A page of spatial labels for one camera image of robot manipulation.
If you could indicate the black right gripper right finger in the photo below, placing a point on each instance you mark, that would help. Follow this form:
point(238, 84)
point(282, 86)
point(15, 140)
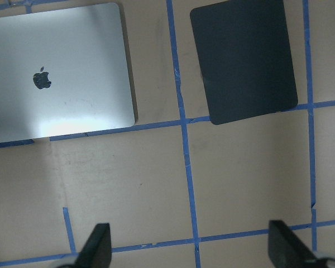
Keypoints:
point(285, 249)

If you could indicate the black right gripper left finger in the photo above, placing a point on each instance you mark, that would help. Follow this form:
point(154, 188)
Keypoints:
point(97, 251)

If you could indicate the black mousepad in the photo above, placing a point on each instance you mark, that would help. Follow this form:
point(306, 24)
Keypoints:
point(245, 59)

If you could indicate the silver apple laptop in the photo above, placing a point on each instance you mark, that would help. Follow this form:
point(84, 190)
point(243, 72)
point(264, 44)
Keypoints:
point(63, 72)

